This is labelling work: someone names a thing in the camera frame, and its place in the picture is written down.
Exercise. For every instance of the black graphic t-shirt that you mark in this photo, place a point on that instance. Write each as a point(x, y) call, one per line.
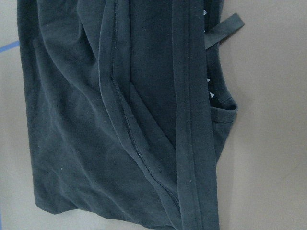
point(127, 107)

